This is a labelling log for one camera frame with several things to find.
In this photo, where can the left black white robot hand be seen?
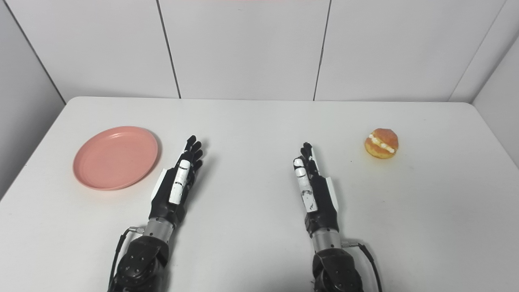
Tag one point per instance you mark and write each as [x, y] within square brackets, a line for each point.
[177, 190]

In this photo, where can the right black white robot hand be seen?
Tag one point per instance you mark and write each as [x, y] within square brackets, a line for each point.
[316, 194]

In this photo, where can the pink round plate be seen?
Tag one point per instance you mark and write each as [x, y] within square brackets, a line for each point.
[116, 157]

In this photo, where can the cream puff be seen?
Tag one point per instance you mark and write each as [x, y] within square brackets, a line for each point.
[381, 143]

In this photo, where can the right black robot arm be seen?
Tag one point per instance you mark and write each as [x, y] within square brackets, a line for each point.
[334, 263]

